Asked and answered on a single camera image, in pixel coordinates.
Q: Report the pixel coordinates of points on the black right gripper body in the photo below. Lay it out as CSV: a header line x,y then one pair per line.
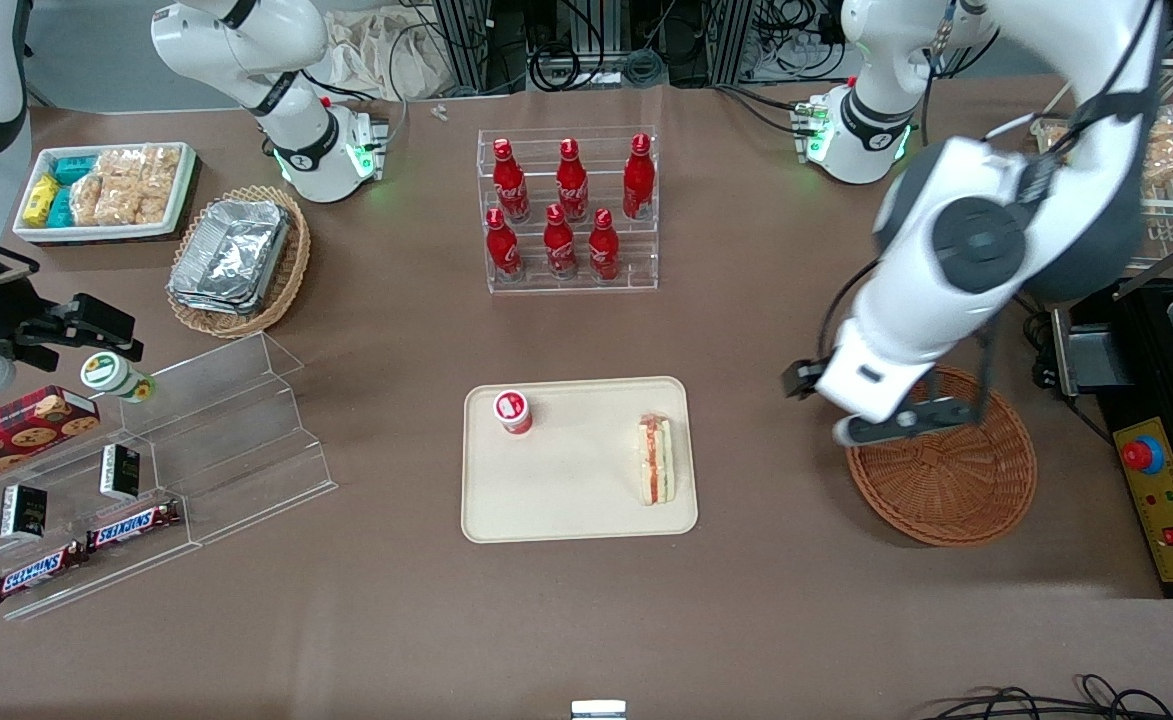
x,y
34,331

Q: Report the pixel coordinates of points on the triangle sandwich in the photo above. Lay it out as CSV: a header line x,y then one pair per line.
x,y
656,460

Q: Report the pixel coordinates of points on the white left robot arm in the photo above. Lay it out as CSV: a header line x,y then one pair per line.
x,y
906,300

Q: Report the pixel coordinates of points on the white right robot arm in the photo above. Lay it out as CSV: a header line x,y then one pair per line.
x,y
246,40

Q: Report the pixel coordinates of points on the round brown wicker basket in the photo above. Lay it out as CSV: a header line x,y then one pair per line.
x,y
946,490

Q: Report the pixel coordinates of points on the silver foil tray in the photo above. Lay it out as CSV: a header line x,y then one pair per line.
x,y
206,305
231,250

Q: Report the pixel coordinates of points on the oval light wicker basket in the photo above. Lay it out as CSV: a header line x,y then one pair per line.
x,y
281,290

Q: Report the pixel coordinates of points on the beige plastic tray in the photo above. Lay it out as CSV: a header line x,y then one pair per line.
x,y
566,490

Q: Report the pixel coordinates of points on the green lid white cup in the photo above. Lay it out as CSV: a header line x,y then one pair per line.
x,y
111,375

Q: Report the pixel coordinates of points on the white rectangular snack bin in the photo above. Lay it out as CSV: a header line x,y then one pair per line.
x,y
96,233

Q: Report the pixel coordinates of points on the yellow snack packet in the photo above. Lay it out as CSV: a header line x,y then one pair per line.
x,y
41,200

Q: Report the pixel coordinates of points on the clear rice cracker packet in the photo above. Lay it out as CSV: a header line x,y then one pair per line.
x,y
118,205
121,165
88,200
161,180

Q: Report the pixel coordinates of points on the teal snack packet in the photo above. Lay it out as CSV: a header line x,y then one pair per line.
x,y
74,169
61,208

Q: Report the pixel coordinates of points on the small black box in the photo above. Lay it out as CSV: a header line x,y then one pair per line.
x,y
22,512
121,472

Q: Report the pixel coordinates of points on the red plaid cookie box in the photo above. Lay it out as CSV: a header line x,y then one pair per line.
x,y
16,430

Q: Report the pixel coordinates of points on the clear acrylic stepped shelf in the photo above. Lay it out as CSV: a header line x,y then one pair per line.
x,y
71,505
246,440

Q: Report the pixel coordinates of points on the Snickers chocolate bar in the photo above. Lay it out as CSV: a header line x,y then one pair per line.
x,y
41,572
134,525

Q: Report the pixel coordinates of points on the black appliance with metal plate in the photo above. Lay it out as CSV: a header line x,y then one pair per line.
x,y
1136,350

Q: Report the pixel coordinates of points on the red cola bottle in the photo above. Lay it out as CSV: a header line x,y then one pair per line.
x,y
603,248
559,245
572,182
638,180
502,248
508,185

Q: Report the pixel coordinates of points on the clear acrylic bottle rack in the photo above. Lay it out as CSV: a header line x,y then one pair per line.
x,y
566,285

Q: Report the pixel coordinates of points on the red lid white cup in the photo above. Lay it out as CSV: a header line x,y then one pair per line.
x,y
512,412

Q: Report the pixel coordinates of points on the bagged fried snack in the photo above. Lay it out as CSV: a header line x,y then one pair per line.
x,y
1171,150
1054,130

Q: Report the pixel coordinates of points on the white cloth bag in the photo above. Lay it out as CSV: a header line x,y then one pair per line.
x,y
386,55

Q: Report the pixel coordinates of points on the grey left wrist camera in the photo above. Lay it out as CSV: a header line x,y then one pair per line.
x,y
866,432

